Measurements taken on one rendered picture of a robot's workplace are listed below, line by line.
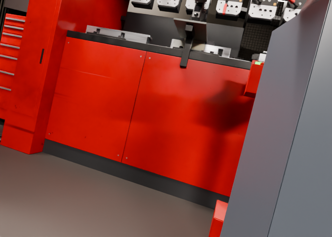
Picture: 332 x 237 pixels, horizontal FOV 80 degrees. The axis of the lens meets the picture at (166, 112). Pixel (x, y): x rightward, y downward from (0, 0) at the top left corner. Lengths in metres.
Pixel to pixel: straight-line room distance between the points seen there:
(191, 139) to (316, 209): 0.85
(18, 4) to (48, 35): 2.66
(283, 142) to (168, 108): 0.89
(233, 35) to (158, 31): 0.69
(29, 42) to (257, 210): 1.57
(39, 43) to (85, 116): 0.56
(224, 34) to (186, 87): 0.89
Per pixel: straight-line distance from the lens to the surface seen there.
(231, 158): 1.23
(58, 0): 1.62
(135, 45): 1.35
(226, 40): 1.96
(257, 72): 0.91
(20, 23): 2.33
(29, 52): 1.65
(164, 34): 2.04
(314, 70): 0.42
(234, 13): 1.45
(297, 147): 0.40
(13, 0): 4.28
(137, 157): 1.30
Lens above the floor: 0.53
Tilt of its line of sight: 2 degrees down
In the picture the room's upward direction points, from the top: 13 degrees clockwise
